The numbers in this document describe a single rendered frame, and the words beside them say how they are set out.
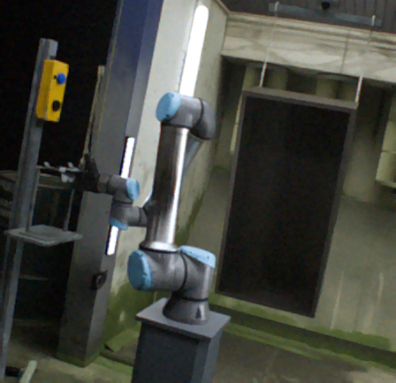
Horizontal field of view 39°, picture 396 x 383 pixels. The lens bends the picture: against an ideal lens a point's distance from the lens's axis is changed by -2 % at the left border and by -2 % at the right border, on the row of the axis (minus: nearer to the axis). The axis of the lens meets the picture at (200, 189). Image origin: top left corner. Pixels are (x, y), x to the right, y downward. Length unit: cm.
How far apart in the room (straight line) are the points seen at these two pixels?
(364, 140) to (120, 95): 224
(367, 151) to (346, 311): 125
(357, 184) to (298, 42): 120
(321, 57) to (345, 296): 173
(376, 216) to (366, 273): 49
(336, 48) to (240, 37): 71
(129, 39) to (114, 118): 41
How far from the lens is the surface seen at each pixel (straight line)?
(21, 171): 263
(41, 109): 255
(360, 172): 455
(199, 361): 218
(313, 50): 422
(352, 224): 447
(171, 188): 206
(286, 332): 416
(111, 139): 296
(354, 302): 423
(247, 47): 430
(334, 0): 338
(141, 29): 298
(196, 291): 218
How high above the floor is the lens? 135
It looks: 5 degrees down
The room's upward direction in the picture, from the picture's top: 11 degrees clockwise
